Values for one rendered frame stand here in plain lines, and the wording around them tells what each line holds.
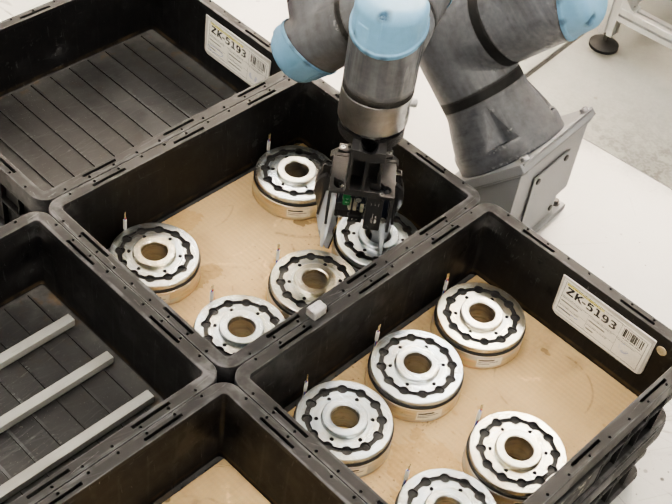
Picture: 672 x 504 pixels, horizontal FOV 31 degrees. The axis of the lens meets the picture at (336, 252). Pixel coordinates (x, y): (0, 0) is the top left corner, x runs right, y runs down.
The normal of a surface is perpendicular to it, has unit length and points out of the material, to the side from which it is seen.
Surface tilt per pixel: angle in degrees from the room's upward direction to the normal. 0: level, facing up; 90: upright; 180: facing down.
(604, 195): 0
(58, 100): 0
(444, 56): 79
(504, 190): 90
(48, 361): 0
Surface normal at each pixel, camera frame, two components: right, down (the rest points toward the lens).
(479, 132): -0.54, 0.14
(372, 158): -0.08, 0.71
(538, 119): 0.37, -0.35
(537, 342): 0.11, -0.69
